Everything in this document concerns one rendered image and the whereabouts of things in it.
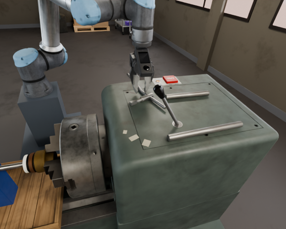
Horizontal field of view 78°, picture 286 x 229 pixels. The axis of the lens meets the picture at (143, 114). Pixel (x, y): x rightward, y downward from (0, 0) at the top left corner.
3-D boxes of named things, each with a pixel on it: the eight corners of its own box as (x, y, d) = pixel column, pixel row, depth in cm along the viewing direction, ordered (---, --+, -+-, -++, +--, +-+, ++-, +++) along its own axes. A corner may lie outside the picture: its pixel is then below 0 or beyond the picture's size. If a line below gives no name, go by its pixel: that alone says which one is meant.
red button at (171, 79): (173, 78, 92) (173, 74, 90) (177, 84, 87) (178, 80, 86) (162, 79, 90) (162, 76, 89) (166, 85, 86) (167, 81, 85)
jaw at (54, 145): (77, 146, 74) (74, 118, 75) (76, 147, 69) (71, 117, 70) (49, 151, 72) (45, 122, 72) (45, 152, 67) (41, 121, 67)
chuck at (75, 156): (95, 146, 95) (86, 99, 74) (100, 206, 72) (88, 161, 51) (77, 150, 92) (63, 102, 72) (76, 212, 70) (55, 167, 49)
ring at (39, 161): (54, 141, 70) (28, 146, 68) (51, 161, 63) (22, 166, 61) (60, 156, 76) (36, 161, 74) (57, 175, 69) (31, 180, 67)
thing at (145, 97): (131, 107, 69) (154, 98, 75) (131, 102, 68) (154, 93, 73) (128, 104, 70) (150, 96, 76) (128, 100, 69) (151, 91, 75)
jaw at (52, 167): (76, 154, 68) (73, 177, 57) (78, 164, 70) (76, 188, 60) (44, 160, 65) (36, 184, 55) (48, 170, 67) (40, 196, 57)
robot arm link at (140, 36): (155, 30, 59) (132, 30, 58) (155, 44, 62) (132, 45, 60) (149, 25, 65) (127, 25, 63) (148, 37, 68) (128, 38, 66)
